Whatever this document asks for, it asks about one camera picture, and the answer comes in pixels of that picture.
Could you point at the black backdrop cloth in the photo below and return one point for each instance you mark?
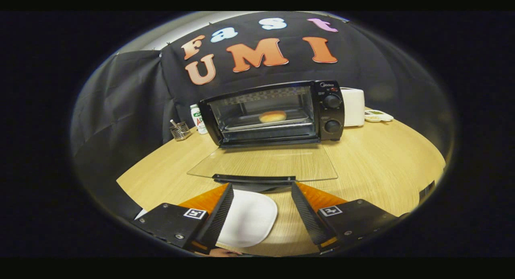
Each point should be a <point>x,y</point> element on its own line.
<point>120,102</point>

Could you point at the brown bread bun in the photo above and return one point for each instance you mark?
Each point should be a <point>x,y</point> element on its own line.
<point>272,116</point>

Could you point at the white paper sheet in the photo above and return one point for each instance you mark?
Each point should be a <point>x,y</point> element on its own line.
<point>141,214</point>

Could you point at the white square plate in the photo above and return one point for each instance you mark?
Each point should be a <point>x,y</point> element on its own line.
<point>253,218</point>

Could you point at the white bottle green cap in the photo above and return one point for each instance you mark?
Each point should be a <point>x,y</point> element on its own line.
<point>198,120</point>

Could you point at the black toaster oven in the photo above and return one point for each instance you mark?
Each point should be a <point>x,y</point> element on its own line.
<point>332,114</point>

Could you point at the white divided dish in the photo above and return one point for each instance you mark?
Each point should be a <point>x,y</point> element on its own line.
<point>378,116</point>

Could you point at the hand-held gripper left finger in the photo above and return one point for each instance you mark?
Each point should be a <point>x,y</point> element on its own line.
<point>219,218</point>

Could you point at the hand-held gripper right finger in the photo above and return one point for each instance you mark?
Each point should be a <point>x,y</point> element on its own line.
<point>307,218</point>

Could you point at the white bread toaster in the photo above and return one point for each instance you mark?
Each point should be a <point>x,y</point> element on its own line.
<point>354,108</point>

